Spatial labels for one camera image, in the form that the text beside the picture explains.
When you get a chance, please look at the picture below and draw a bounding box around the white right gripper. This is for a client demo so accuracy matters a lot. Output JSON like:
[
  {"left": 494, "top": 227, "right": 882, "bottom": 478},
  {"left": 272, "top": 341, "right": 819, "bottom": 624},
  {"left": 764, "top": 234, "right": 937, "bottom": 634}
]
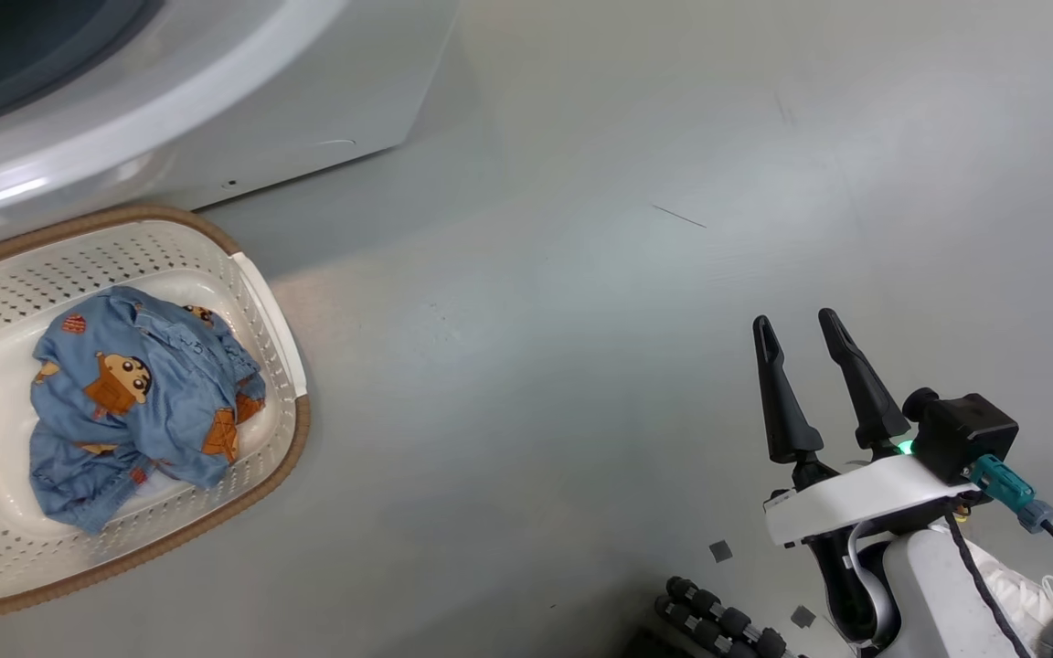
[{"left": 752, "top": 308, "right": 981, "bottom": 549}]

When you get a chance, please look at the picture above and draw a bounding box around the blue cartoon print shirt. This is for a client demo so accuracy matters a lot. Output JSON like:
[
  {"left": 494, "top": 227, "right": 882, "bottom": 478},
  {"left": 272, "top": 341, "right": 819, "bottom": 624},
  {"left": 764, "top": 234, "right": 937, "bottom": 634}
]
[{"left": 29, "top": 285, "right": 267, "bottom": 536}]

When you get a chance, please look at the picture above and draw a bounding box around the white front-load washing machine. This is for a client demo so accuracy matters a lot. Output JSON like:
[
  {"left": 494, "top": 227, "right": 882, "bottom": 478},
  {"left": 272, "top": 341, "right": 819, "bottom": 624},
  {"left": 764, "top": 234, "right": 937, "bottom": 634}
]
[{"left": 0, "top": 0, "right": 459, "bottom": 261}]

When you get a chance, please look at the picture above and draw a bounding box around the grey rubber door gasket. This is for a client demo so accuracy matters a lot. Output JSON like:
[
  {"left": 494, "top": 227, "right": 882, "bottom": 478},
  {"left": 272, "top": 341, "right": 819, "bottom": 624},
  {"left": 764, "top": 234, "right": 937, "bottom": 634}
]
[{"left": 0, "top": 0, "right": 162, "bottom": 138}]

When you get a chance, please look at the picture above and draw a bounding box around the white sneaker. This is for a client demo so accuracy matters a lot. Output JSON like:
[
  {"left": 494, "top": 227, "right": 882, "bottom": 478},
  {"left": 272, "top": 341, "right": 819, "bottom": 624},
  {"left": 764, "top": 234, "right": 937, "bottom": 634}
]
[{"left": 965, "top": 539, "right": 1053, "bottom": 652}]

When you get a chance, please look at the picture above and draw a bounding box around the teal right camera connector cable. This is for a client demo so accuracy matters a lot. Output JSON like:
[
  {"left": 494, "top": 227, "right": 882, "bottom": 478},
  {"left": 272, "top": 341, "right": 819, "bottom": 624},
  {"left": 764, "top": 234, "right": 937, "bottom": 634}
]
[{"left": 967, "top": 454, "right": 1053, "bottom": 604}]

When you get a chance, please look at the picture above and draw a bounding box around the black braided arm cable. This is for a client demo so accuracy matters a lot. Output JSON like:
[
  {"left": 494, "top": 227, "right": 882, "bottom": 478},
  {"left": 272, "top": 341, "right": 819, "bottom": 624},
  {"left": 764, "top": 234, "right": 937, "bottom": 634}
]
[{"left": 944, "top": 510, "right": 1035, "bottom": 658}]

